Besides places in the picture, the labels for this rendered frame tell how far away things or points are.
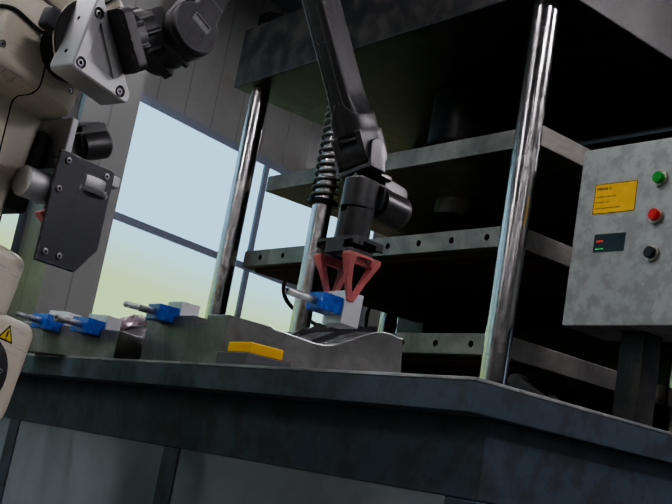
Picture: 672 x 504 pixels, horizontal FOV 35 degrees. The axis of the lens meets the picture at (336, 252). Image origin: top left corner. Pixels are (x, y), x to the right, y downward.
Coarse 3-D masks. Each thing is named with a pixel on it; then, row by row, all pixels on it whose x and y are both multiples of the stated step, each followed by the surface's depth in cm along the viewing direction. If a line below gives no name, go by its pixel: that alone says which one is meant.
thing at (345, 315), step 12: (288, 288) 163; (312, 300) 166; (324, 300) 165; (336, 300) 167; (360, 300) 169; (324, 312) 168; (336, 312) 166; (348, 312) 168; (360, 312) 169; (336, 324) 168; (348, 324) 167
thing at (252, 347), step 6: (234, 342) 156; (240, 342) 154; (246, 342) 153; (252, 342) 152; (228, 348) 156; (234, 348) 155; (240, 348) 154; (246, 348) 153; (252, 348) 152; (258, 348) 153; (264, 348) 154; (270, 348) 154; (276, 348) 155; (264, 354) 153; (270, 354) 154; (276, 354) 155; (282, 354) 155
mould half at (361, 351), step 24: (168, 336) 181; (192, 336) 175; (216, 336) 169; (240, 336) 169; (264, 336) 172; (288, 336) 175; (312, 336) 195; (360, 336) 185; (384, 336) 188; (168, 360) 179; (192, 360) 173; (288, 360) 175; (312, 360) 178; (336, 360) 181; (360, 360) 185; (384, 360) 188
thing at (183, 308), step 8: (128, 304) 178; (136, 304) 179; (152, 304) 182; (160, 304) 180; (168, 304) 186; (176, 304) 184; (184, 304) 182; (192, 304) 183; (144, 312) 180; (152, 312) 181; (160, 312) 180; (168, 312) 181; (176, 312) 182; (184, 312) 182; (192, 312) 183; (152, 320) 182; (160, 320) 180; (168, 320) 181
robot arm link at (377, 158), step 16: (384, 144) 175; (368, 160) 172; (384, 160) 174; (336, 176) 177; (368, 176) 175; (384, 176) 175; (400, 192) 179; (384, 208) 175; (400, 208) 176; (384, 224) 178; (400, 224) 178
